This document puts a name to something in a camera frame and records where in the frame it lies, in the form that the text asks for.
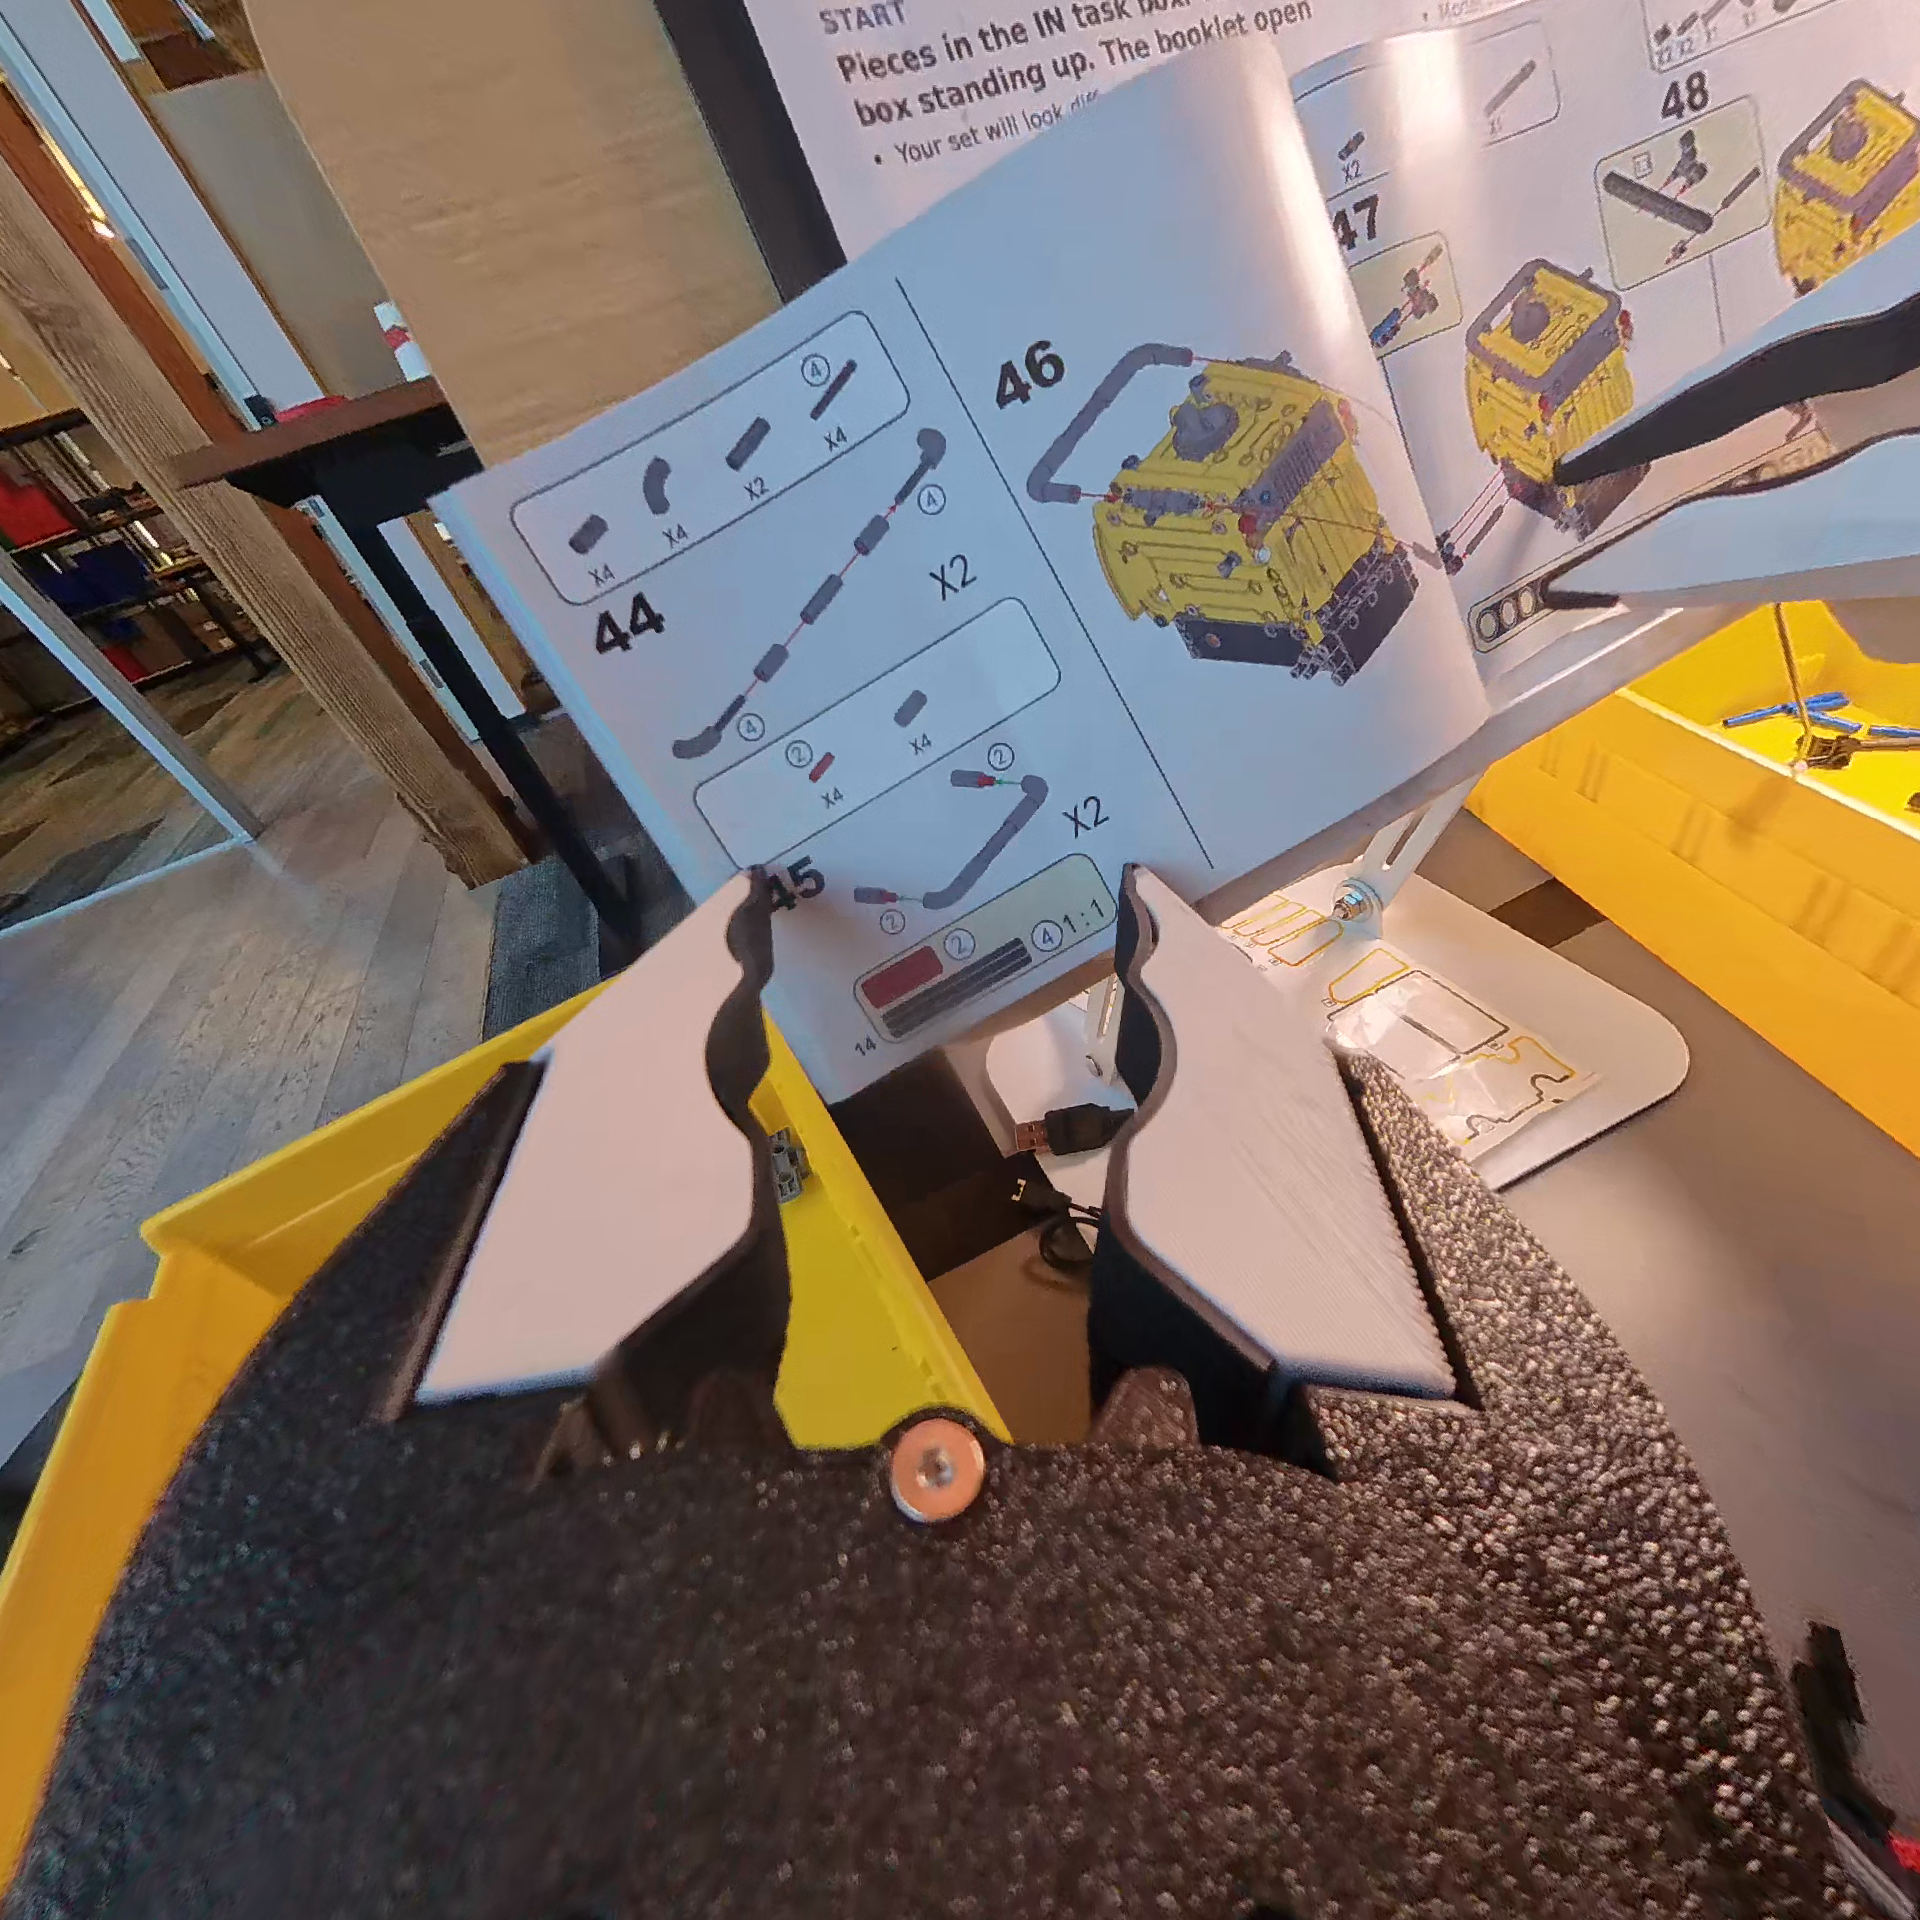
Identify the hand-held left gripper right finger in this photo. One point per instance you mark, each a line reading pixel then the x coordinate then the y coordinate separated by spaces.
pixel 1289 1199

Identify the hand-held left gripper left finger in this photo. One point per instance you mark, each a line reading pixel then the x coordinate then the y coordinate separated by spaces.
pixel 600 1199

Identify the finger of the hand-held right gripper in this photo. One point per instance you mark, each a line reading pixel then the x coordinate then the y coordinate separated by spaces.
pixel 1800 351
pixel 1800 539

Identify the instruction booklet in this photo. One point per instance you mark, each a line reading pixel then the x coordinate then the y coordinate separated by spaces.
pixel 975 599

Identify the grey desk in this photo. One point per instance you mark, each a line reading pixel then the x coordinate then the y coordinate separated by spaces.
pixel 1725 1349

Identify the heap of blue grey pins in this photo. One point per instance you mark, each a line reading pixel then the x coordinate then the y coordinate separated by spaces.
pixel 1831 734

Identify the yellow plastic parts bin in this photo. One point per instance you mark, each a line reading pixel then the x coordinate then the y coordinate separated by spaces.
pixel 1679 869
pixel 870 1289

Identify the white book stand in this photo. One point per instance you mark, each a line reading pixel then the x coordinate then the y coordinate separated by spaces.
pixel 1619 1064

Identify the wooden background table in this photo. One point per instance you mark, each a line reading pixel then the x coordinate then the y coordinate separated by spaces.
pixel 330 443

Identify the multicolour parts drawer racks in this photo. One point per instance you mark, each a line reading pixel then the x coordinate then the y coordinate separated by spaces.
pixel 89 568

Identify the large printed instruction sheet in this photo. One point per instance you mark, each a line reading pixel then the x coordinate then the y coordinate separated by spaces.
pixel 930 149

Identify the black edged wooden partition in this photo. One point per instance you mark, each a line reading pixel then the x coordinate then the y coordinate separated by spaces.
pixel 525 195

